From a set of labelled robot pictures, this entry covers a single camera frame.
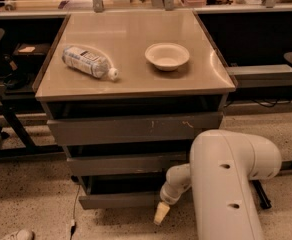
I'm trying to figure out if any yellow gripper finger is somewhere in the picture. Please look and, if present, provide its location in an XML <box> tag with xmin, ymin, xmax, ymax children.
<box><xmin>153</xmin><ymin>201</ymin><xmax>170</xmax><ymax>225</ymax></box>

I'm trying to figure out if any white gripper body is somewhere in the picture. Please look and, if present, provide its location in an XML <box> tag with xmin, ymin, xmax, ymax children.
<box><xmin>160</xmin><ymin>181</ymin><xmax>190</xmax><ymax>205</ymax></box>

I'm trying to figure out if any grey bottom drawer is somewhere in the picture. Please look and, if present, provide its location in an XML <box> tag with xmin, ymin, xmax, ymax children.
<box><xmin>79</xmin><ymin>172</ymin><xmax>165</xmax><ymax>209</ymax></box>

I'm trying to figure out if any grey drawer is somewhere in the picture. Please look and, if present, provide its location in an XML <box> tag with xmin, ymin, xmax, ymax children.
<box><xmin>67</xmin><ymin>151</ymin><xmax>187</xmax><ymax>176</ymax></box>
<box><xmin>79</xmin><ymin>172</ymin><xmax>165</xmax><ymax>209</ymax></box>
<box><xmin>48</xmin><ymin>112</ymin><xmax>223</xmax><ymax>146</ymax></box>

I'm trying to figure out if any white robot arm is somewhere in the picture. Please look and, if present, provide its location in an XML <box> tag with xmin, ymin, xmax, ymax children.
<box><xmin>154</xmin><ymin>130</ymin><xmax>282</xmax><ymax>240</ymax></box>

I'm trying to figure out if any grey middle drawer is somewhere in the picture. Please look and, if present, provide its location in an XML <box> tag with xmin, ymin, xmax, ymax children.
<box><xmin>67</xmin><ymin>151</ymin><xmax>187</xmax><ymax>176</ymax></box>

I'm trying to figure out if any grey drawer cabinet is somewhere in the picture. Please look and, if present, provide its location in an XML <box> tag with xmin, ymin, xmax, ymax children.
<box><xmin>32</xmin><ymin>9</ymin><xmax>238</xmax><ymax>204</ymax></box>

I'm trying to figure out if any grey top drawer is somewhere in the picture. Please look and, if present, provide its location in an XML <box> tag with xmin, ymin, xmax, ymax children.
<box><xmin>48</xmin><ymin>112</ymin><xmax>223</xmax><ymax>146</ymax></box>

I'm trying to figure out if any black table leg bar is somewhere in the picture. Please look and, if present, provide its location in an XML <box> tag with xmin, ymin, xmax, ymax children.
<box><xmin>252</xmin><ymin>180</ymin><xmax>272</xmax><ymax>210</ymax></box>

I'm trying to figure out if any white paper bowl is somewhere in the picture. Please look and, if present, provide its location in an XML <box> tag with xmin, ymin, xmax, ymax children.
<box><xmin>145</xmin><ymin>43</ymin><xmax>190</xmax><ymax>72</ymax></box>

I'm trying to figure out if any white shoe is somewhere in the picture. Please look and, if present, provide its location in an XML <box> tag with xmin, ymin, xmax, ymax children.
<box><xmin>0</xmin><ymin>229</ymin><xmax>34</xmax><ymax>240</ymax></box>

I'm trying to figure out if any plastic water bottle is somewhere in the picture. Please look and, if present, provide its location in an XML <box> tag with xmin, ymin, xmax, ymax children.
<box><xmin>62</xmin><ymin>46</ymin><xmax>119</xmax><ymax>81</ymax></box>

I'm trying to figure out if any floor cable with plug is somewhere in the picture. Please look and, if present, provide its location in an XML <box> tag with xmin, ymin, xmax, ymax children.
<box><xmin>67</xmin><ymin>183</ymin><xmax>82</xmax><ymax>240</ymax></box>

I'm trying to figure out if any black chair frame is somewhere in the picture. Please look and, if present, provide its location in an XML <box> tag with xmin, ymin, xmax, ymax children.
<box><xmin>0</xmin><ymin>28</ymin><xmax>62</xmax><ymax>159</ymax></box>

